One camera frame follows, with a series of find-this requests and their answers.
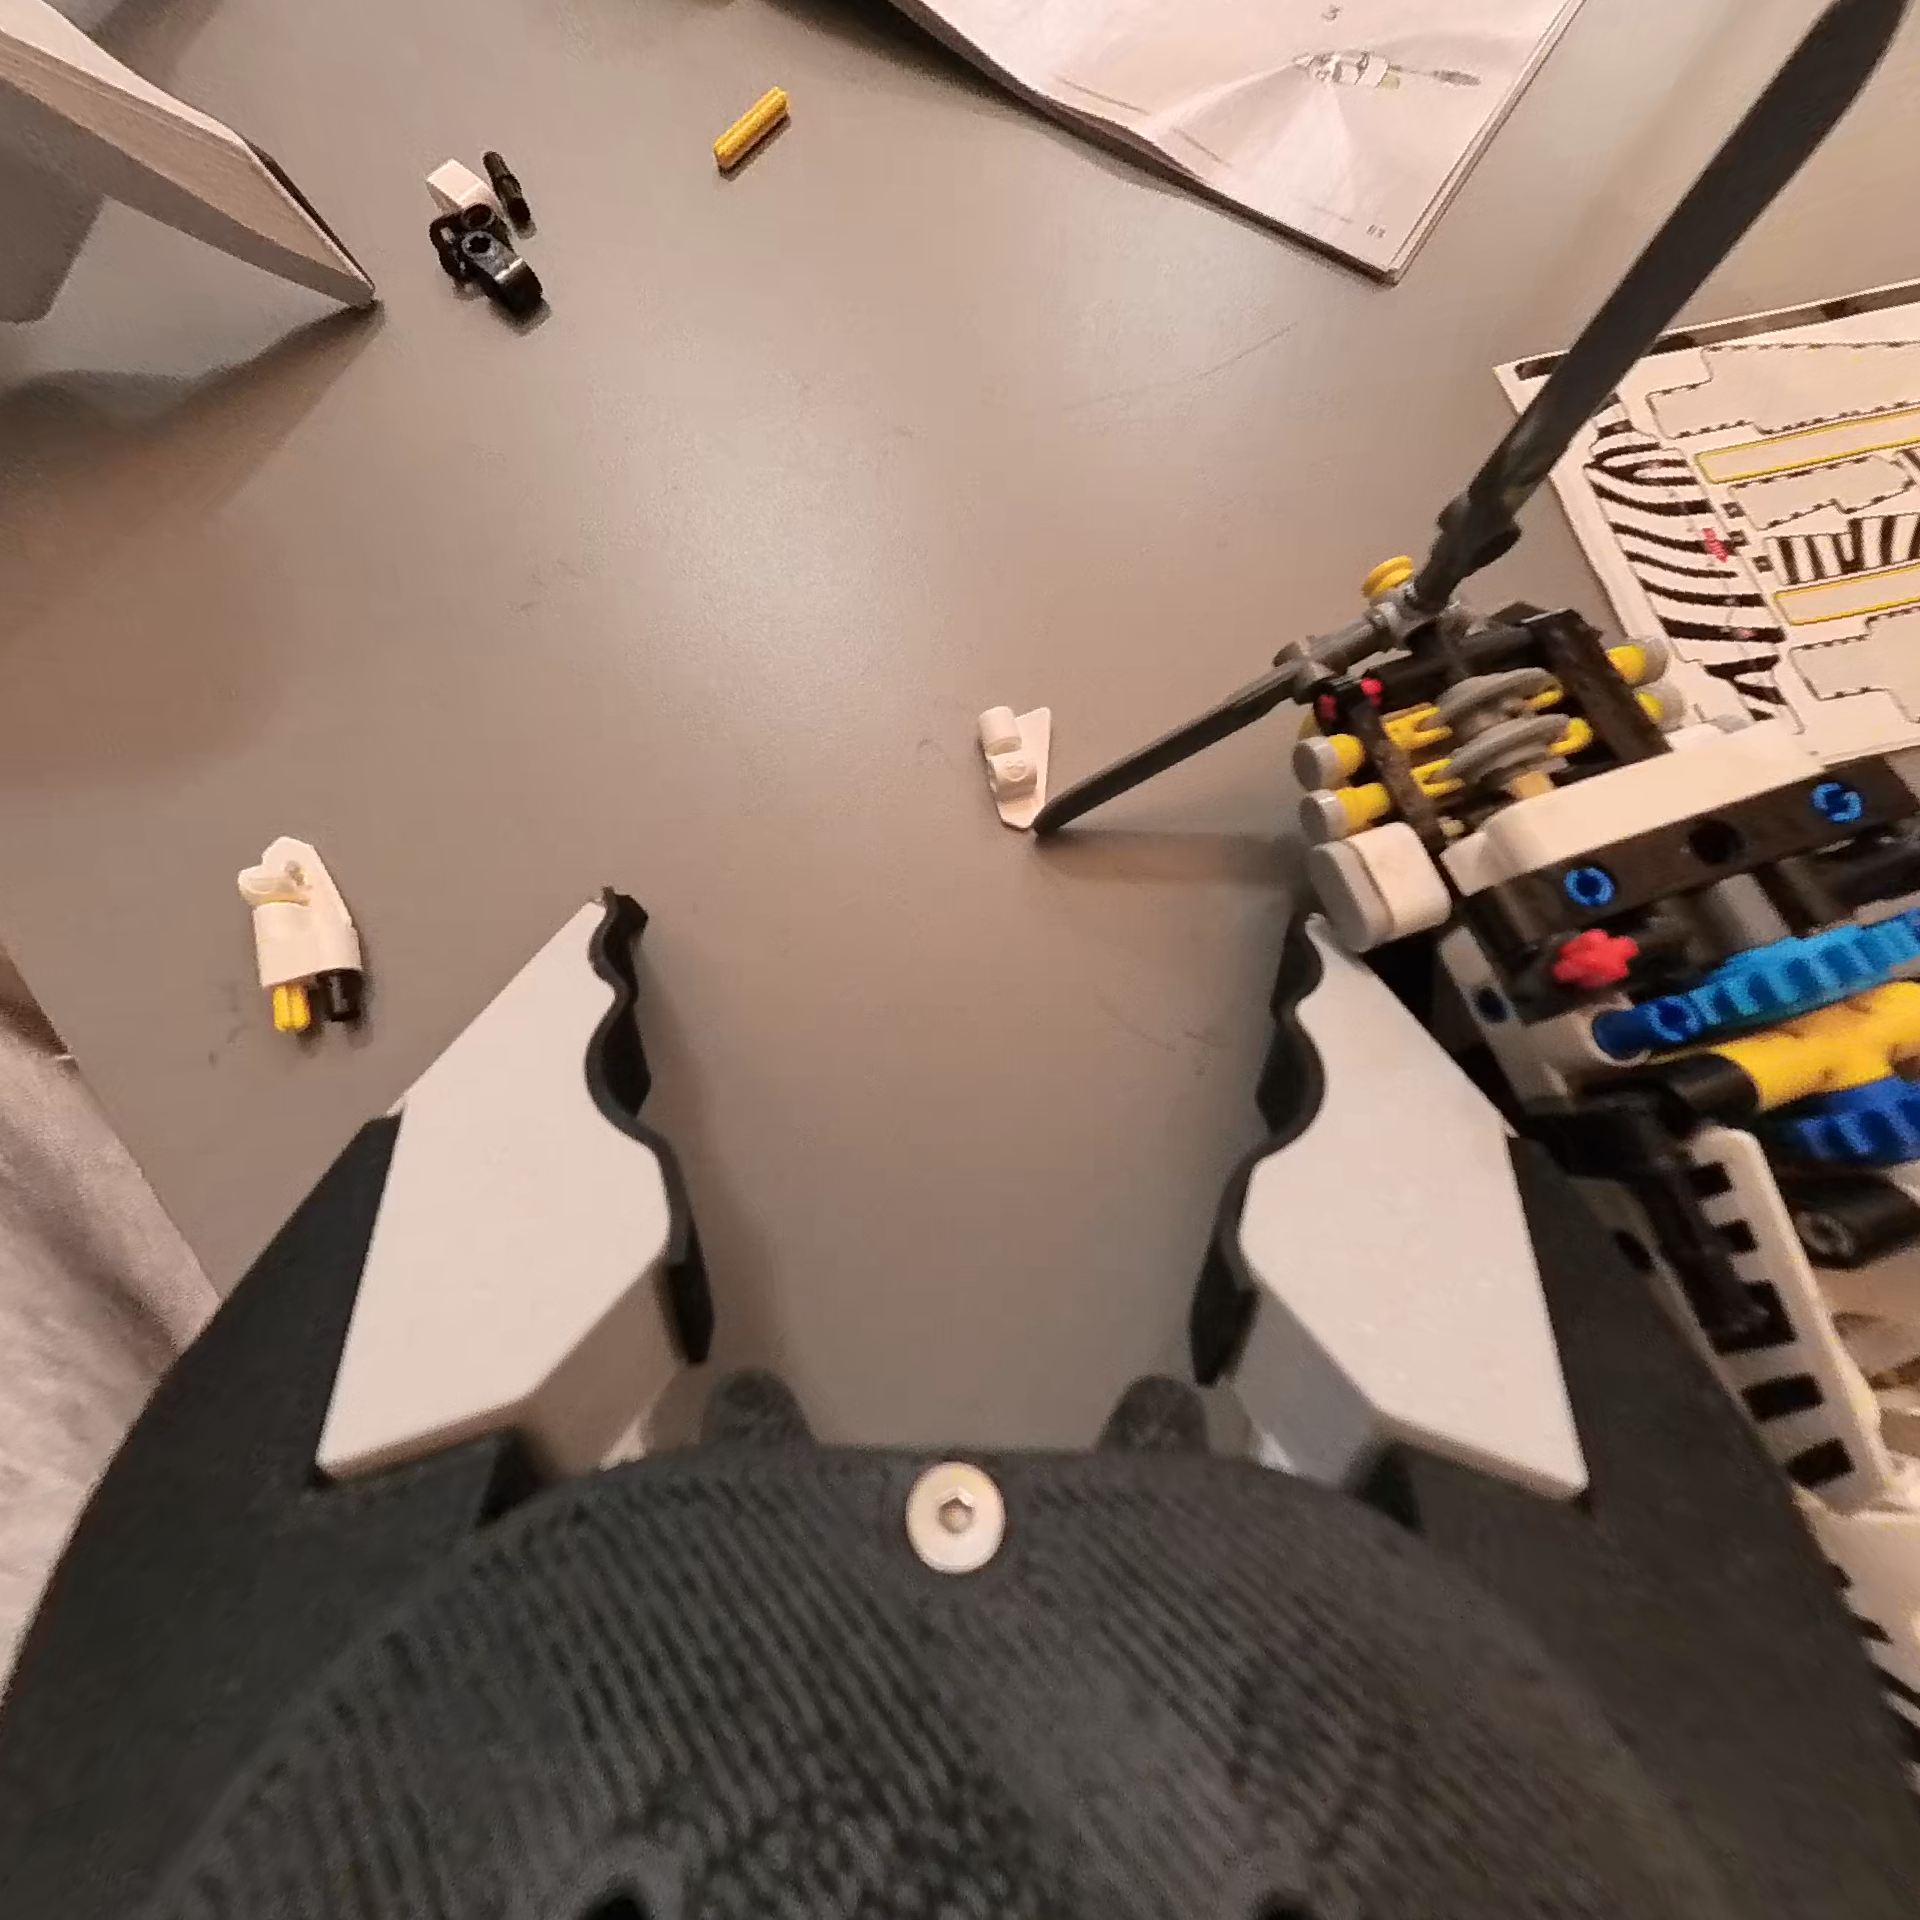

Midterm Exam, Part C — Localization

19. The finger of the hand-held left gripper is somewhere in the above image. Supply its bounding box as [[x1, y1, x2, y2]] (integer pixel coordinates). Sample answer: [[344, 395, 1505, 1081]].
[[0, 0, 377, 324]]

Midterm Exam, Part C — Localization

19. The white lego piece yellow pin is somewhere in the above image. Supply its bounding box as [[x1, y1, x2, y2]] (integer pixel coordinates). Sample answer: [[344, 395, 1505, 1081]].
[[237, 835, 366, 1034]]

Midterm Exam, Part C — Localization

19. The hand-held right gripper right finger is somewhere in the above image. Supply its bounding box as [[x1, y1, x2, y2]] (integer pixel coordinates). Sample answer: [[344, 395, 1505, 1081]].
[[1192, 907, 1590, 1501]]

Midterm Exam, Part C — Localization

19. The person's grey zip hoodie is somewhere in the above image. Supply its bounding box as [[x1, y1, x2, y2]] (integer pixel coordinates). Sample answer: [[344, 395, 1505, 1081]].
[[0, 945, 224, 1668]]

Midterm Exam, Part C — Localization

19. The zebra striped sticker sheet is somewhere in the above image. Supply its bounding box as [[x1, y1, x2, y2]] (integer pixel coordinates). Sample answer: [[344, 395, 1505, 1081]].
[[1495, 282, 1920, 760]]

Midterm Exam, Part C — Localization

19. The white instruction booklet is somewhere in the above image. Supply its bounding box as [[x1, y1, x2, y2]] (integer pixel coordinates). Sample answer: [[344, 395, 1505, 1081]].
[[886, 0, 1588, 282]]

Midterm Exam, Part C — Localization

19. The black lego connector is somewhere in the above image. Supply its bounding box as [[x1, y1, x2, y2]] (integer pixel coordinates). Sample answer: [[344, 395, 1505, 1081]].
[[428, 208, 544, 318]]

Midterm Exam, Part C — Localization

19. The white lego wedge piece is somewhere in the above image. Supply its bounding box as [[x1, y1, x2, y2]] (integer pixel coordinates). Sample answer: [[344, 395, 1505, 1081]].
[[974, 704, 1056, 832]]

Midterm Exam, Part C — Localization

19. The lego helicopter model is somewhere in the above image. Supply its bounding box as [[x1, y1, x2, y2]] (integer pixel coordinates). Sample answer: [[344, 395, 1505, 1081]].
[[1032, 0, 1920, 1741]]

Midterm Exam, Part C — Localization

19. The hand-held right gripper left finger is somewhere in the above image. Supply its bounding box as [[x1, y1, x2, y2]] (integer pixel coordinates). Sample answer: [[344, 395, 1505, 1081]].
[[316, 888, 714, 1477]]

